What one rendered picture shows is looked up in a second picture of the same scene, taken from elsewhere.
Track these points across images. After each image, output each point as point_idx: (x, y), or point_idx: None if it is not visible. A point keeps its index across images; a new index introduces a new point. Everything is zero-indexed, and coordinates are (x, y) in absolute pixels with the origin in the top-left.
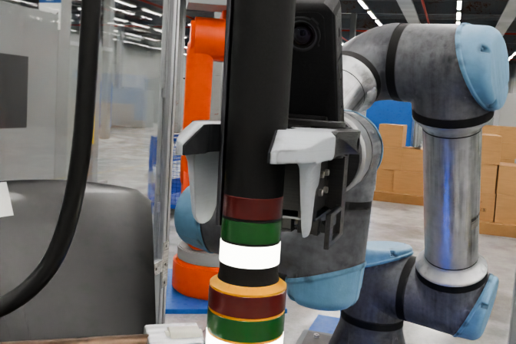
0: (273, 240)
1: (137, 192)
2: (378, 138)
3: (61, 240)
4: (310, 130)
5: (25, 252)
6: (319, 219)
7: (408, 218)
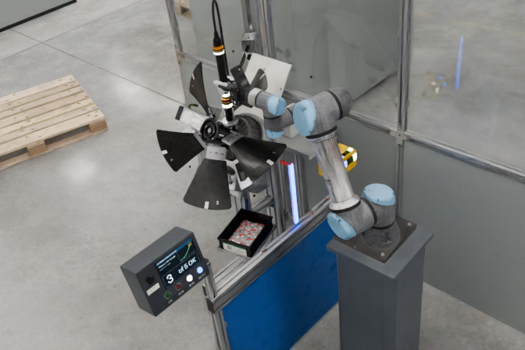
0: None
1: (266, 87)
2: (266, 105)
3: None
4: (217, 82)
5: (255, 84)
6: (232, 98)
7: None
